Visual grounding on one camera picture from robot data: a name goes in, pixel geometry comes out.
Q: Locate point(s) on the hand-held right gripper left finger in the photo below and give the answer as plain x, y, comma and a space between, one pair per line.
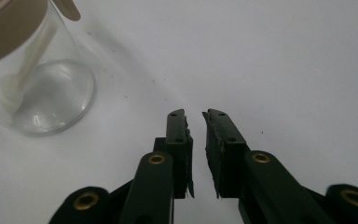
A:
177, 146

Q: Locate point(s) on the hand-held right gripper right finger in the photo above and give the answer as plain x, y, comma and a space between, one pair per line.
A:
223, 155

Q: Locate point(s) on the clear glass jar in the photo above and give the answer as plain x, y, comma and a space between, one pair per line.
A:
34, 67

